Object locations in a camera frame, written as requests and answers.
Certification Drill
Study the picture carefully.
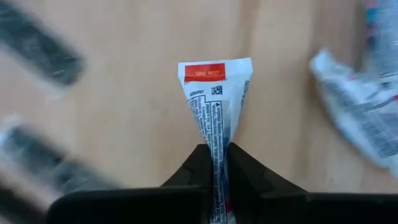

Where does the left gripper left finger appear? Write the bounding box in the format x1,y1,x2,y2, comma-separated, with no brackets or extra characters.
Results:
46,143,214,224

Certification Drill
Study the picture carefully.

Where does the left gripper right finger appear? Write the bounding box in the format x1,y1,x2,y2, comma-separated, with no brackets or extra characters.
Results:
228,142,398,224

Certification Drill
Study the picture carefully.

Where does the white travel toothpaste tube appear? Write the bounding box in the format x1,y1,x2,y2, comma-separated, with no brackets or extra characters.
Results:
362,0,398,78
309,48,398,178

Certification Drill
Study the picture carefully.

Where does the white toothpaste tube red patch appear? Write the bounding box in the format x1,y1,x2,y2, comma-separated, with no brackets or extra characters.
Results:
177,57,254,224

